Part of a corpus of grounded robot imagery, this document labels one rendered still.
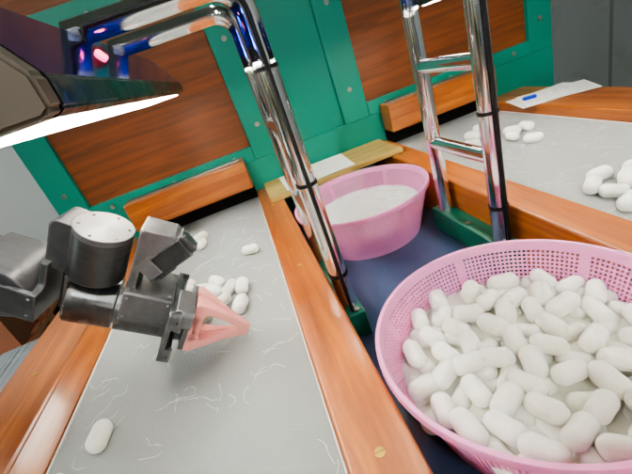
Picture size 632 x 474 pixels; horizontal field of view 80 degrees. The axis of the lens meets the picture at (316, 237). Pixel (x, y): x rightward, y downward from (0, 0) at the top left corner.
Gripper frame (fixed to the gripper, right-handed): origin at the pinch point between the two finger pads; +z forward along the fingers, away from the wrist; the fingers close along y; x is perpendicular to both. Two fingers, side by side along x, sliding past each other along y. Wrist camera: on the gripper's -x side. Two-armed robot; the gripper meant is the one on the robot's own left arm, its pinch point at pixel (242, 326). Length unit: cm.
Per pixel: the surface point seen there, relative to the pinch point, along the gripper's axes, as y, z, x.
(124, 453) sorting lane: -10.4, -9.6, 10.4
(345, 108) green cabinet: 56, 20, -33
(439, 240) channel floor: 13.6, 31.7, -16.0
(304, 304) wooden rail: -1.9, 5.9, -6.1
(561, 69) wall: 120, 132, -91
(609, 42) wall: 98, 127, -99
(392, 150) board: 41, 29, -28
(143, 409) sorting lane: -5.2, -8.9, 9.8
